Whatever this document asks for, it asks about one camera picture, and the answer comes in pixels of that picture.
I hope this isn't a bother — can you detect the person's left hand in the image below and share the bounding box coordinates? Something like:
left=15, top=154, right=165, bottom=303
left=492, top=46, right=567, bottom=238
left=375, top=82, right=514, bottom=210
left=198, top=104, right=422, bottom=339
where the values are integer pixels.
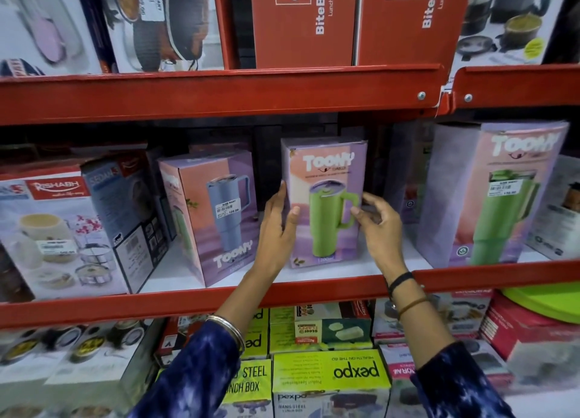
left=254, top=180, right=301, bottom=281

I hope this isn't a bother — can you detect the person's right hand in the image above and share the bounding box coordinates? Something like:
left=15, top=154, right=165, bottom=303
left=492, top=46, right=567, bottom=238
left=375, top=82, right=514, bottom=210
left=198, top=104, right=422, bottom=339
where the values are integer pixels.
left=351, top=193, right=410, bottom=281

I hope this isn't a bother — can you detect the small green tumbler carton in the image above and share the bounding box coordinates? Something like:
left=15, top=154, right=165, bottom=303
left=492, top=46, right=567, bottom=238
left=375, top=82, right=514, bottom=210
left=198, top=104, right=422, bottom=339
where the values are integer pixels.
left=280, top=136, right=369, bottom=269

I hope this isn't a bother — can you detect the person's right forearm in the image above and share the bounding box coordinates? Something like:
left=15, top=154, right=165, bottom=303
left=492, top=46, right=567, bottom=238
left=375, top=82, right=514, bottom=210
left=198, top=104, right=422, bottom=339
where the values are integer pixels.
left=385, top=268, right=517, bottom=418

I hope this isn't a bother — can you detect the person's left forearm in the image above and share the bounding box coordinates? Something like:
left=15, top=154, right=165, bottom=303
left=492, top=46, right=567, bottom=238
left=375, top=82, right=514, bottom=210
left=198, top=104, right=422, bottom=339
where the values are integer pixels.
left=131, top=266, right=284, bottom=418

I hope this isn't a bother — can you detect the pale purple carton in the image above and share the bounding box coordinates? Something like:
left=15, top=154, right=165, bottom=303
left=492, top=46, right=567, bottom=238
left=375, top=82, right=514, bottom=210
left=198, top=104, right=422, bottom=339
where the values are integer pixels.
left=384, top=122, right=437, bottom=225

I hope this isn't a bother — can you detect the black wristband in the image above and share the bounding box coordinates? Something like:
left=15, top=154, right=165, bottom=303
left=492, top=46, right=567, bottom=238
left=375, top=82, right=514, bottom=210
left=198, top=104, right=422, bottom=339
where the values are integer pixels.
left=387, top=271, right=416, bottom=297

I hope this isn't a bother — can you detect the blue tumbler carton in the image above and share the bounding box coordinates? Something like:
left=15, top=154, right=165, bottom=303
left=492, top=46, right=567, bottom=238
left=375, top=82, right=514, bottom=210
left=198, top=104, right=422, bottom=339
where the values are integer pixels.
left=157, top=150, right=260, bottom=289

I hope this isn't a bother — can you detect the carton with green containers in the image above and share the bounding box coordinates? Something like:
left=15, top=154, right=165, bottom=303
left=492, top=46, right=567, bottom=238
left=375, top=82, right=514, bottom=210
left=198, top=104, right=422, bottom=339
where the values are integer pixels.
left=294, top=302, right=375, bottom=351

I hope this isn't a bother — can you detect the yellow-green carton with black print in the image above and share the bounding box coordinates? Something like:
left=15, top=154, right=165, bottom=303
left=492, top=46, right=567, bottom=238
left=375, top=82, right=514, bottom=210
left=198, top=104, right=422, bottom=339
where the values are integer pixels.
left=239, top=308, right=271, bottom=361

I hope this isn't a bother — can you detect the silver bangle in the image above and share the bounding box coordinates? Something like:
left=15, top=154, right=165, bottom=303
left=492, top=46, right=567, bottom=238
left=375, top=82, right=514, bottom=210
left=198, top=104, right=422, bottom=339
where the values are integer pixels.
left=205, top=314, right=246, bottom=353

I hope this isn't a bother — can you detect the large green tumbler carton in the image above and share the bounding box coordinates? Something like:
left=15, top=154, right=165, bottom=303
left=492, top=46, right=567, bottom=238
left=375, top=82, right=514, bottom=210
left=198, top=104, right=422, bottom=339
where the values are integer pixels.
left=416, top=120, right=570, bottom=269

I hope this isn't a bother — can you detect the white carton with grey pot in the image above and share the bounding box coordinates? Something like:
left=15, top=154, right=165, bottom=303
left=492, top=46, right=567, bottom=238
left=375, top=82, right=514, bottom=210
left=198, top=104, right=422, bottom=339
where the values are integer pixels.
left=372, top=290, right=494, bottom=347

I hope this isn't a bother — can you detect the white red lunch carton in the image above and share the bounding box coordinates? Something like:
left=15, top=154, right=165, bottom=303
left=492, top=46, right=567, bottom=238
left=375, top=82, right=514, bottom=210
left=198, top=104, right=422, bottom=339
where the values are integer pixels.
left=377, top=340, right=515, bottom=418

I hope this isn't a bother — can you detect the wide yellow-green lunch box carton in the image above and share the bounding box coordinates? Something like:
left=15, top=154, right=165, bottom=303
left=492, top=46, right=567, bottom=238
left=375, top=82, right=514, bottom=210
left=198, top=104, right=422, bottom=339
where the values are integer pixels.
left=271, top=349, right=392, bottom=418

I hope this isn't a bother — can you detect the narrow yellow-green lunch box carton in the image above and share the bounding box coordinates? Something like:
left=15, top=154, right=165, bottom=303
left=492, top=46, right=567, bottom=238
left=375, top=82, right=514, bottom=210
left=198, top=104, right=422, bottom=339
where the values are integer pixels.
left=220, top=359, right=273, bottom=418

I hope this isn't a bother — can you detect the red metal shelving rack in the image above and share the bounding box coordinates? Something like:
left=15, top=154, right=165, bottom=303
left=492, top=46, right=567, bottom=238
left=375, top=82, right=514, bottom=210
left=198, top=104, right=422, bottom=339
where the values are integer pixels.
left=0, top=0, right=580, bottom=330

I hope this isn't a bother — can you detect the red lunch box carton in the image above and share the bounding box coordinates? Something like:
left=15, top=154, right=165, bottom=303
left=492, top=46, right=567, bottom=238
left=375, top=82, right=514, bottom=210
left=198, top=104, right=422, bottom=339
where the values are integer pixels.
left=249, top=0, right=359, bottom=70
left=355, top=0, right=475, bottom=67

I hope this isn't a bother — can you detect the white carton with dark cup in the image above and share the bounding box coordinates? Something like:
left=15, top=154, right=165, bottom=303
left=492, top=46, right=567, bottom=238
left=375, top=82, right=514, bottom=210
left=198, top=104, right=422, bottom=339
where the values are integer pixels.
left=525, top=154, right=580, bottom=261

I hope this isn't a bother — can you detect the green plastic lid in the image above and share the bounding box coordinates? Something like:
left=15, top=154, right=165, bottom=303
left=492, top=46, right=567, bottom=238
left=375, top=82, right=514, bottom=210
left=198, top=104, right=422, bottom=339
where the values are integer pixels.
left=500, top=281, right=580, bottom=326

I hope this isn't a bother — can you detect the red metal shelf beam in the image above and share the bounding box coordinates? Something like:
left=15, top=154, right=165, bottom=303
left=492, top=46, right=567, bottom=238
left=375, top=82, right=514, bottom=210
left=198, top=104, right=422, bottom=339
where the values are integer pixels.
left=436, top=63, right=580, bottom=116

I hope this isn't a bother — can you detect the cookware picture carton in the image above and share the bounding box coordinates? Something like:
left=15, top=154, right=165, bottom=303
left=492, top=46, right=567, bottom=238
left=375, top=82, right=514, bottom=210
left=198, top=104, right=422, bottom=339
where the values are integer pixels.
left=94, top=0, right=226, bottom=74

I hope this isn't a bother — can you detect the white lunch set carton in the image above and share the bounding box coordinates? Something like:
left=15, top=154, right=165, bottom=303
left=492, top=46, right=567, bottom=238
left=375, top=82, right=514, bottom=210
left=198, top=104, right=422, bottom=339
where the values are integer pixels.
left=448, top=0, right=568, bottom=82

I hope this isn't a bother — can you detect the white red tiffin carton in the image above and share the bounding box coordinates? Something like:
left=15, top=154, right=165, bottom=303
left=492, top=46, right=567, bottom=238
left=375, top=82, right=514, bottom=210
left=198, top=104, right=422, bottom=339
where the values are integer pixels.
left=0, top=158, right=133, bottom=303

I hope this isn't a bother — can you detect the steel container picture carton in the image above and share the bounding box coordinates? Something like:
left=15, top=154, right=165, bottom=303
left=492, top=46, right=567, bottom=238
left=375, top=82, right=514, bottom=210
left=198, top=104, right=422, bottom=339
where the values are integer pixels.
left=0, top=319, right=167, bottom=418

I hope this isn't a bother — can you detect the white carton with pink item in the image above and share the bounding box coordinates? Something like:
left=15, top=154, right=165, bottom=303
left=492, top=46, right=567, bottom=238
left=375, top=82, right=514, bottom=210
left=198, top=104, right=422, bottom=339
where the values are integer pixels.
left=0, top=0, right=104, bottom=77

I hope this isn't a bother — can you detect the brown thread bracelet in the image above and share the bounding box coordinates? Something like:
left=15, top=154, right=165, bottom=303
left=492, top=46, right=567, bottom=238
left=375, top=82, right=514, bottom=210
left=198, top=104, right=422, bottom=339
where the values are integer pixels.
left=396, top=296, right=429, bottom=319

